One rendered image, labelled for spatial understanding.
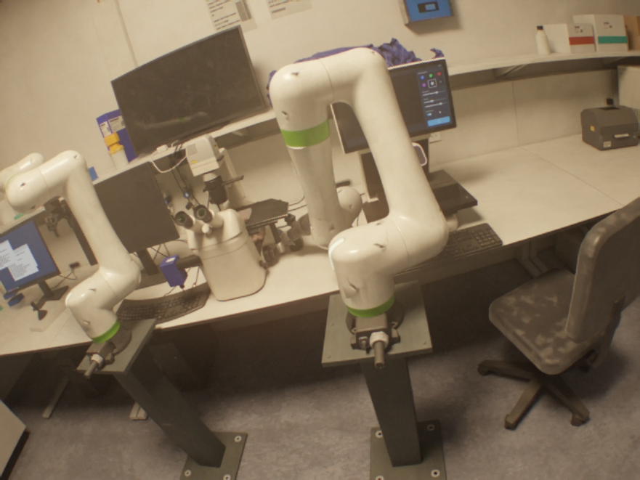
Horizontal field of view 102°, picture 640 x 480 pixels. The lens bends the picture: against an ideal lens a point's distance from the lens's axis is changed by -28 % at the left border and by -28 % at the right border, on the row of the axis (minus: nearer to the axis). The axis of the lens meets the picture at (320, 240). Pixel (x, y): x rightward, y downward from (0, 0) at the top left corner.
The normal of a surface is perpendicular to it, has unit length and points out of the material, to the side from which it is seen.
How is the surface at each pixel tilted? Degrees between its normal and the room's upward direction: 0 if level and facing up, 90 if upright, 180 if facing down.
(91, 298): 88
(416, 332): 0
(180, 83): 86
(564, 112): 90
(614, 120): 45
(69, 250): 90
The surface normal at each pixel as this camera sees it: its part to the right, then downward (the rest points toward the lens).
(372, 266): 0.28, 0.36
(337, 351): -0.27, -0.85
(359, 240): -0.19, -0.74
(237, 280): 0.03, 0.48
